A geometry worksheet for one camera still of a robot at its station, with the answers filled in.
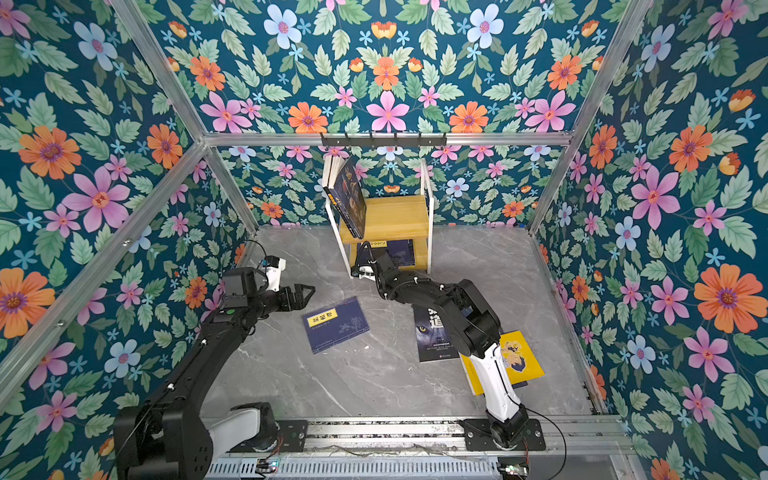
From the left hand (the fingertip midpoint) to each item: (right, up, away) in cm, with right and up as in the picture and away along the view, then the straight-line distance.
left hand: (303, 281), depth 82 cm
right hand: (+23, +7, +19) cm, 30 cm away
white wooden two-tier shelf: (+27, +16, +10) cm, 33 cm away
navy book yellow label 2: (+6, -15, +12) cm, 20 cm away
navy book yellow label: (+27, +9, +23) cm, 36 cm away
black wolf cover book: (+37, -17, +8) cm, 41 cm away
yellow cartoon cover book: (+61, -24, +2) cm, 66 cm away
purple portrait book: (+9, +20, -2) cm, 22 cm away
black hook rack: (+22, +43, +12) cm, 50 cm away
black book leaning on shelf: (+12, +25, +1) cm, 27 cm away
